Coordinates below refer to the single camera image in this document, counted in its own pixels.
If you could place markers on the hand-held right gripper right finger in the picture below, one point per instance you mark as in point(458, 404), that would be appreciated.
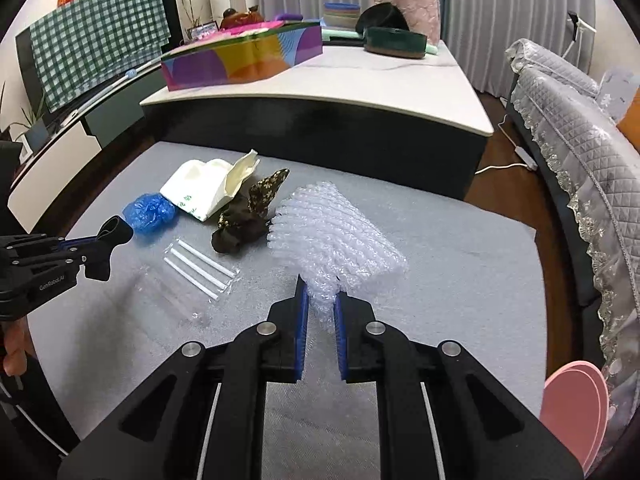
point(340, 337)

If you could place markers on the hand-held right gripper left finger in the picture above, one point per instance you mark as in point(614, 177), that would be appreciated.
point(301, 330)

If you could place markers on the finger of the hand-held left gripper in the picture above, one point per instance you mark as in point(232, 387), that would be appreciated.
point(97, 265)
point(50, 246)

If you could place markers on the clear bubble wrap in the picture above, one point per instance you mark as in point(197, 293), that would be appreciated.
point(330, 240)

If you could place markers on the pink trash bin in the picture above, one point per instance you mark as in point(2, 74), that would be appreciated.
point(575, 410)

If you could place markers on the person's left hand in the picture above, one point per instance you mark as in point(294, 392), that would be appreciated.
point(14, 350)

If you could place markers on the blue plastic shoe cover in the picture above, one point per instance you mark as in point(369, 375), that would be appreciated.
point(147, 212)

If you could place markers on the clear packet of white straws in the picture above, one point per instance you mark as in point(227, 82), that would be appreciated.
point(200, 270)

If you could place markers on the white television cabinet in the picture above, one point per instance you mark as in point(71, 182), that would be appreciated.
point(75, 145)

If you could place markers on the small potted plant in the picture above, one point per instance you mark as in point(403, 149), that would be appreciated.
point(35, 125)

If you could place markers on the brown floral cloth bag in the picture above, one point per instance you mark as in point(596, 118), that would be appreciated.
point(245, 220)

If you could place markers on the white paper wrapper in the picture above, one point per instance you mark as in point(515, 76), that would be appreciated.
point(200, 190)

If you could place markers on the green checked cloth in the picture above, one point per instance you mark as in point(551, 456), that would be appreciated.
point(95, 35)

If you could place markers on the colourful cardboard box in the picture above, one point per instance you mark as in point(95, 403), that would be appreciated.
point(240, 60)

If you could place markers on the white topped coffee table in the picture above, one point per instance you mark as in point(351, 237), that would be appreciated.
point(380, 90)

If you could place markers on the white power strip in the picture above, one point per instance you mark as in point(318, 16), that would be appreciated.
point(522, 157)

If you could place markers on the black television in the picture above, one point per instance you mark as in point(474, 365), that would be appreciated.
point(172, 5)

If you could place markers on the green plant in vase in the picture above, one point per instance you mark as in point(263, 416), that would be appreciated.
point(189, 2)

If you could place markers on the brown teapot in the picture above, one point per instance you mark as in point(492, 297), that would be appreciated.
point(240, 16)

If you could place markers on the grey quilted sofa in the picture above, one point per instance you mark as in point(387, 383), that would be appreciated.
point(575, 160)

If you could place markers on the stack of coloured bowls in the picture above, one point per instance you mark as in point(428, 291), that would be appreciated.
point(341, 16)

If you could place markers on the black round lid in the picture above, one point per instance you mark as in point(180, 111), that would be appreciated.
point(380, 17)

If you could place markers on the pink quilted bag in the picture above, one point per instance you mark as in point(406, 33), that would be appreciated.
point(415, 10)

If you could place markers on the orange cushion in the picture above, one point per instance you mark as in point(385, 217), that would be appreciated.
point(631, 132)

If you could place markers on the grey curtains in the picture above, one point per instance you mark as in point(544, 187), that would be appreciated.
point(500, 10)

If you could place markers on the small photo frame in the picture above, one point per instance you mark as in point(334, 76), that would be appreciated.
point(202, 30)

